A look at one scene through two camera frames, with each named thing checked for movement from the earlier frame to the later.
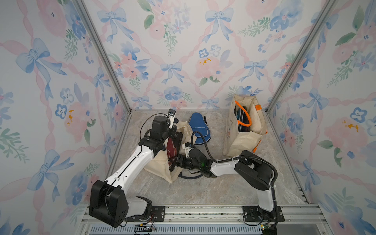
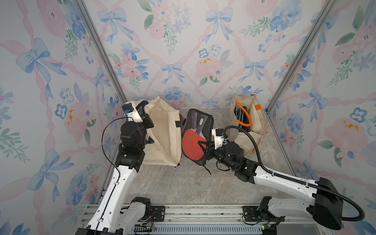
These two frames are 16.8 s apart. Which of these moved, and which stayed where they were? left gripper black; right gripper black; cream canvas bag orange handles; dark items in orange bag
Moved: left gripper black; right gripper black
Stayed: cream canvas bag orange handles; dark items in orange bag
